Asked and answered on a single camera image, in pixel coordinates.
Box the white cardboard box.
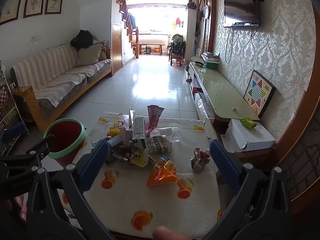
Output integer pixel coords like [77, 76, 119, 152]
[221, 118, 277, 153]

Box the stack of papers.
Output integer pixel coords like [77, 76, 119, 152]
[201, 52, 221, 63]

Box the white tube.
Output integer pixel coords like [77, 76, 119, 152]
[107, 134, 125, 147]

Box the pink snack wrapper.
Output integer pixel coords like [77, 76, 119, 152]
[147, 104, 165, 137]

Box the wooden sofa with striped cover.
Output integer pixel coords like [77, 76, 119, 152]
[10, 40, 115, 133]

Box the clear plastic bottle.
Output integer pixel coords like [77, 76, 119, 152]
[159, 127, 209, 143]

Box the black and yellow wrapper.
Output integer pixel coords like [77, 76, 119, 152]
[110, 147, 150, 167]

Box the wooden chair with clothes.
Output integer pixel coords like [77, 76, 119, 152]
[169, 33, 187, 67]

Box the star checkers board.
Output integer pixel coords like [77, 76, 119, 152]
[243, 69, 277, 118]

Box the paper ball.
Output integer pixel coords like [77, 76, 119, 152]
[190, 147, 211, 173]

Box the green packet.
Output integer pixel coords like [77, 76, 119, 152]
[239, 116, 257, 131]

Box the white snack packet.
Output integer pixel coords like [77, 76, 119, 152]
[117, 112, 130, 130]

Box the black hanging cable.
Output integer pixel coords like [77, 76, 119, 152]
[224, 27, 235, 64]

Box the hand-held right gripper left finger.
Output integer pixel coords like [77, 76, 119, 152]
[26, 139, 116, 240]

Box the wall-mounted television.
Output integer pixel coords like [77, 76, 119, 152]
[223, 0, 260, 28]

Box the red bin with green rim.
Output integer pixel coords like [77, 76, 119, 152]
[43, 118, 87, 159]

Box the small white box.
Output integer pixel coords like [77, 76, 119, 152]
[119, 126, 133, 148]

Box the black and white milk carton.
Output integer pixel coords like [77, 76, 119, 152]
[146, 135, 173, 154]

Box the orange snack bag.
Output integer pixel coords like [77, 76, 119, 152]
[146, 155, 178, 187]

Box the fruit print tablecloth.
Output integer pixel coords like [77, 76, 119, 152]
[41, 111, 225, 239]

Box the black bag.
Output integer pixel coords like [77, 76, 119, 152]
[70, 29, 94, 51]

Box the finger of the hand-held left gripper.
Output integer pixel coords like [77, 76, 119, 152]
[24, 134, 56, 166]
[1, 123, 27, 144]

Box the person's left hand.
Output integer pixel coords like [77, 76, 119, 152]
[0, 195, 28, 224]

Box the person's right hand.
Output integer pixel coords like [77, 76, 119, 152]
[152, 225, 192, 240]

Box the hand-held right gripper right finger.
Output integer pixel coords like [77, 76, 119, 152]
[200, 139, 292, 240]

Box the wooden cabinet door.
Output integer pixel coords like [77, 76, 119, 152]
[112, 24, 123, 76]

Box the patterned cushion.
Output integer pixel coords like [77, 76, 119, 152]
[99, 40, 108, 61]

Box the long glass-top cabinet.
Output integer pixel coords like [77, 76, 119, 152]
[186, 61, 261, 128]

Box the beige cushion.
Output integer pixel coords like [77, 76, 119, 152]
[76, 44, 103, 67]

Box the wooden bench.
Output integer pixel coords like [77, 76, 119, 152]
[138, 42, 166, 56]

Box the silver carton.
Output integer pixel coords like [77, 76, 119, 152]
[132, 116, 147, 140]

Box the blue and white carton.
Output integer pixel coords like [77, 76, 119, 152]
[130, 136, 148, 152]

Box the wooden staircase railing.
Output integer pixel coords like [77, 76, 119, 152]
[111, 0, 140, 59]

